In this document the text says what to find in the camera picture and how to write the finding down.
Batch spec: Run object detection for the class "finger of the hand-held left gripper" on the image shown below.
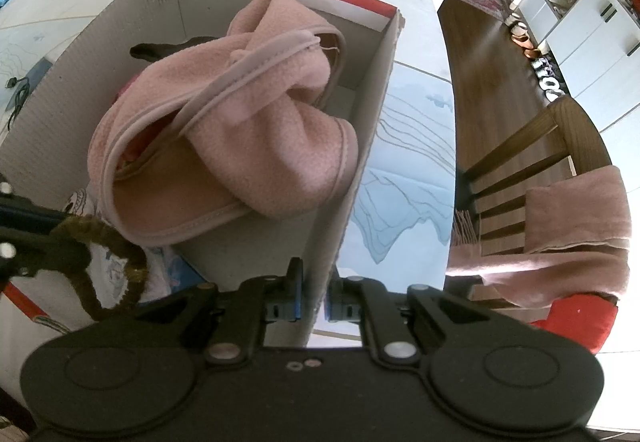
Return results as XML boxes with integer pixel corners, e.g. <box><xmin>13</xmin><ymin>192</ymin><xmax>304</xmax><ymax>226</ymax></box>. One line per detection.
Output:
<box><xmin>0</xmin><ymin>179</ymin><xmax>68</xmax><ymax>236</ymax></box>
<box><xmin>0</xmin><ymin>235</ymin><xmax>92</xmax><ymax>279</ymax></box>

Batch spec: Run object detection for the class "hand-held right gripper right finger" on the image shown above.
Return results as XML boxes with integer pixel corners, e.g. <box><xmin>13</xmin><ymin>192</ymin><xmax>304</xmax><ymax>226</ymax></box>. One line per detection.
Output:
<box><xmin>325</xmin><ymin>275</ymin><xmax>506</xmax><ymax>366</ymax></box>

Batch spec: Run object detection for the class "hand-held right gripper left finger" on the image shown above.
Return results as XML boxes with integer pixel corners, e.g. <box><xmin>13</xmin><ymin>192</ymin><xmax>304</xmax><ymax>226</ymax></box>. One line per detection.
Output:
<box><xmin>127</xmin><ymin>256</ymin><xmax>306</xmax><ymax>366</ymax></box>

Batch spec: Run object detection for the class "brown fuzzy wire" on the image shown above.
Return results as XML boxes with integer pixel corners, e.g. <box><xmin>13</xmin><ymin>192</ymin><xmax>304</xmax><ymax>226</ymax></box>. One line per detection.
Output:
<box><xmin>49</xmin><ymin>213</ymin><xmax>149</xmax><ymax>321</ymax></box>

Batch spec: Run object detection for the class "blue printed card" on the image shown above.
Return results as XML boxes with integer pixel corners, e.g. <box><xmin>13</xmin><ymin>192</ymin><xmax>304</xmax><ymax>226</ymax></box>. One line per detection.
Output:
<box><xmin>150</xmin><ymin>247</ymin><xmax>211</xmax><ymax>295</ymax></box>

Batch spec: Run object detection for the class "pink fleece garment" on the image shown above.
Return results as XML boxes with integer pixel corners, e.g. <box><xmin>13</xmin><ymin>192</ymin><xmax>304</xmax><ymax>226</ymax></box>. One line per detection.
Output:
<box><xmin>87</xmin><ymin>0</ymin><xmax>360</xmax><ymax>245</ymax></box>

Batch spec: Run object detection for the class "red and white cardboard box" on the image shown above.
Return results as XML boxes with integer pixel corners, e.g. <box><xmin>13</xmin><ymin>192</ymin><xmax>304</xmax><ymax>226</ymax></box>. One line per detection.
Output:
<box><xmin>0</xmin><ymin>0</ymin><xmax>407</xmax><ymax>348</ymax></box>

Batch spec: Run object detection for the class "light blue mountain placemat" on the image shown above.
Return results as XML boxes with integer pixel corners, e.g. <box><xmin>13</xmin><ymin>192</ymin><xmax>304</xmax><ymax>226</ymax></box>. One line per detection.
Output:
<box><xmin>312</xmin><ymin>62</ymin><xmax>458</xmax><ymax>348</ymax></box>

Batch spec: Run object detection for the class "blue and white placemat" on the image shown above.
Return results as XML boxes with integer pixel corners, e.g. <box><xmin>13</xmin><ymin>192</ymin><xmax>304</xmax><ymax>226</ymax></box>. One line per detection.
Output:
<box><xmin>0</xmin><ymin>30</ymin><xmax>51</xmax><ymax>88</ymax></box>

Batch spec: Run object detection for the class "red chair cushion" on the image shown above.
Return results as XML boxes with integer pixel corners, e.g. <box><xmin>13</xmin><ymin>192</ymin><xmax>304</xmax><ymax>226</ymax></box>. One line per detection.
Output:
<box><xmin>530</xmin><ymin>292</ymin><xmax>618</xmax><ymax>355</ymax></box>

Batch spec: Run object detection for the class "pink scarf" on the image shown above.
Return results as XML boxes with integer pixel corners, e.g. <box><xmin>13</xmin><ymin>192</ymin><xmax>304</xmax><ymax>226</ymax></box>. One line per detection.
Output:
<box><xmin>445</xmin><ymin>166</ymin><xmax>633</xmax><ymax>310</ymax></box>

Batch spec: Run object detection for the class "wooden chair with scarf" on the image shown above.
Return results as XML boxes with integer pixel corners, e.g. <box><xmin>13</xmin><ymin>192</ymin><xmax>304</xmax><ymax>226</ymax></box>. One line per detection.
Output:
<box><xmin>452</xmin><ymin>97</ymin><xmax>621</xmax><ymax>323</ymax></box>

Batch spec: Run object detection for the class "row of shoes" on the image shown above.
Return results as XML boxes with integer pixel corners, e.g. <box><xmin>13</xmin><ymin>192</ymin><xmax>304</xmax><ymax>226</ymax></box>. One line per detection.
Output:
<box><xmin>502</xmin><ymin>10</ymin><xmax>568</xmax><ymax>103</ymax></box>

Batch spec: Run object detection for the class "white wall cabinet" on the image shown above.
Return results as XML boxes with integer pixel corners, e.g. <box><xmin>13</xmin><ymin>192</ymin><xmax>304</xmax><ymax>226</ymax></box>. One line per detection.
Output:
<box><xmin>510</xmin><ymin>0</ymin><xmax>640</xmax><ymax>133</ymax></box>

